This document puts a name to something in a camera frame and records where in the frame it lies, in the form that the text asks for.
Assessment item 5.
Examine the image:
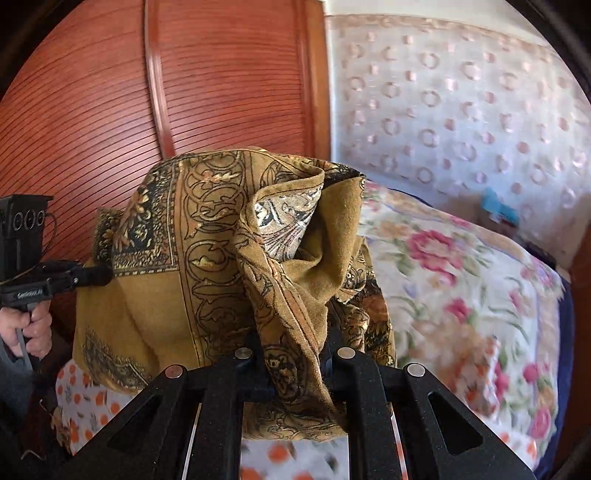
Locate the mustard patterned shirt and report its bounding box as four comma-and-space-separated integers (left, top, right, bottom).
73, 148, 394, 441

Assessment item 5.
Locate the left hand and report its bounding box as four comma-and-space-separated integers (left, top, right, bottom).
0, 300, 52, 359

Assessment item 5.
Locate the floral quilt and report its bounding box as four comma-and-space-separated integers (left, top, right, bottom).
359, 182, 564, 468

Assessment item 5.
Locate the navy blue blanket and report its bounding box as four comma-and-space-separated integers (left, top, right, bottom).
535, 257, 576, 478

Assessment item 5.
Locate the red wooden wardrobe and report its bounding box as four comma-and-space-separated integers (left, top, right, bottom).
1, 1, 331, 260

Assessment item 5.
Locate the blue item on box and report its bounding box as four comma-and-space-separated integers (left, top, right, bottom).
480, 187, 520, 227

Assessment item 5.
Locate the white circle pattern curtain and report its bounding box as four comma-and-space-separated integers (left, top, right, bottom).
327, 15, 590, 266

